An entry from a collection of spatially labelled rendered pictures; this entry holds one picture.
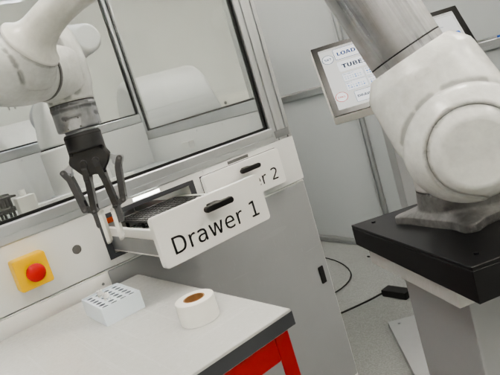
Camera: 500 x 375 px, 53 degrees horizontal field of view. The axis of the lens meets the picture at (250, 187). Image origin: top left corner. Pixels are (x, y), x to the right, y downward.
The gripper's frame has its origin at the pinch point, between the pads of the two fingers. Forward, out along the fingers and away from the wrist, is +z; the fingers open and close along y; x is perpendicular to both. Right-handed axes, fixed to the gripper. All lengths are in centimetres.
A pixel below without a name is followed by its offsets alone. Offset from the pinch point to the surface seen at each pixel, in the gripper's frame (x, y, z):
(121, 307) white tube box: -9.4, -1.0, 14.8
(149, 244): 1.4, 6.0, 6.5
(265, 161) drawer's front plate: 46, 39, 2
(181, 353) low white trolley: -32.9, 11.5, 16.9
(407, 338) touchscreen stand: 74, 78, 87
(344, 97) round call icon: 59, 71, -10
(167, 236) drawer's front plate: -5.3, 11.0, 4.7
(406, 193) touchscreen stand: 64, 87, 28
